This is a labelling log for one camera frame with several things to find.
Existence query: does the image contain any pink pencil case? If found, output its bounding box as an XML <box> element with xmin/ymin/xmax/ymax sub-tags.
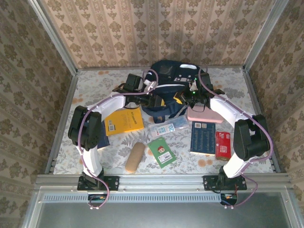
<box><xmin>187</xmin><ymin>104</ymin><xmax>224</xmax><ymax>124</ymax></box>

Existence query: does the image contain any clear plastic pen pack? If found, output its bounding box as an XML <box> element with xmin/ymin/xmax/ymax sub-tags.
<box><xmin>148</xmin><ymin>115</ymin><xmax>188</xmax><ymax>138</ymax></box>

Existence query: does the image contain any navy blue backpack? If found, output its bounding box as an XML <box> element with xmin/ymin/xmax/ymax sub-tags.
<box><xmin>142</xmin><ymin>59</ymin><xmax>209</xmax><ymax>124</ymax></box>

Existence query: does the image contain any yellow book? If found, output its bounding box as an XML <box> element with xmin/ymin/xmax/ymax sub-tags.
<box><xmin>104</xmin><ymin>107</ymin><xmax>145</xmax><ymax>137</ymax></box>

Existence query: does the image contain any blue book with gold pattern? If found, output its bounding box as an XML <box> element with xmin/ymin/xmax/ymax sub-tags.
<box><xmin>190</xmin><ymin>121</ymin><xmax>217</xmax><ymax>155</ymax></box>

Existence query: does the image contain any green card pack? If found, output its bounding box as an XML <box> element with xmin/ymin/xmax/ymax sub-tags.
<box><xmin>147</xmin><ymin>136</ymin><xmax>176</xmax><ymax>169</ymax></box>

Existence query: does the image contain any red game case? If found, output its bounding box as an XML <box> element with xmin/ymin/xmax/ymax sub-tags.
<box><xmin>215</xmin><ymin>131</ymin><xmax>232</xmax><ymax>162</ymax></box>

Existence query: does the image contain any tan oblong case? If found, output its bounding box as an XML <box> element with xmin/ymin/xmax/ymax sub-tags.
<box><xmin>125</xmin><ymin>142</ymin><xmax>145</xmax><ymax>173</ymax></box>

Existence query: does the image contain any plain navy book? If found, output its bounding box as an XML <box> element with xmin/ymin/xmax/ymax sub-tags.
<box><xmin>97</xmin><ymin>123</ymin><xmax>111</xmax><ymax>150</ymax></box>

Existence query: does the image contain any floral patterned table cover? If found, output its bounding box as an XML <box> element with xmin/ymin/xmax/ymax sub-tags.
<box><xmin>53</xmin><ymin>67</ymin><xmax>276</xmax><ymax>175</ymax></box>

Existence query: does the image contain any grey metal sheet tray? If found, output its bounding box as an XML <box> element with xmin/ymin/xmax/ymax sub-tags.
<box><xmin>22</xmin><ymin>186</ymin><xmax>304</xmax><ymax>228</ymax></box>

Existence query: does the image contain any purple cable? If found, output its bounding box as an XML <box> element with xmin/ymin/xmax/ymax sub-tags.
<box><xmin>198</xmin><ymin>67</ymin><xmax>273</xmax><ymax>209</ymax></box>
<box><xmin>78</xmin><ymin>68</ymin><xmax>159</xmax><ymax>209</ymax></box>

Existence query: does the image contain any aluminium side rail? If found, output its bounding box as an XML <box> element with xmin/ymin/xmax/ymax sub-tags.
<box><xmin>45</xmin><ymin>73</ymin><xmax>79</xmax><ymax>175</ymax></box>
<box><xmin>242</xmin><ymin>68</ymin><xmax>282</xmax><ymax>173</ymax></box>

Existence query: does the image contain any aluminium mounting rail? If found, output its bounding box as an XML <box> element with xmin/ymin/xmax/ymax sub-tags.
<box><xmin>35</xmin><ymin>173</ymin><xmax>292</xmax><ymax>190</ymax></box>

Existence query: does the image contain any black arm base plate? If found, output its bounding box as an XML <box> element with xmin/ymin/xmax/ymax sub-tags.
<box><xmin>77</xmin><ymin>175</ymin><xmax>119</xmax><ymax>191</ymax></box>
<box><xmin>203</xmin><ymin>175</ymin><xmax>247</xmax><ymax>192</ymax></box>

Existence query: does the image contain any aluminium frame post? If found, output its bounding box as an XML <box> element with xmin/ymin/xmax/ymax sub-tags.
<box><xmin>242</xmin><ymin>0</ymin><xmax>289</xmax><ymax>72</ymax></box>
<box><xmin>27</xmin><ymin>0</ymin><xmax>79</xmax><ymax>76</ymax></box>

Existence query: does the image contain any grey slotted cable duct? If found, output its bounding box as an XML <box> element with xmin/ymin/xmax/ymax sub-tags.
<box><xmin>42</xmin><ymin>192</ymin><xmax>224</xmax><ymax>203</ymax></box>

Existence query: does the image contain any controller board with wires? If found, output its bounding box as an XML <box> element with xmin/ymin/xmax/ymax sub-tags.
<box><xmin>87</xmin><ymin>193</ymin><xmax>108</xmax><ymax>210</ymax></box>
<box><xmin>219</xmin><ymin>192</ymin><xmax>238</xmax><ymax>210</ymax></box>

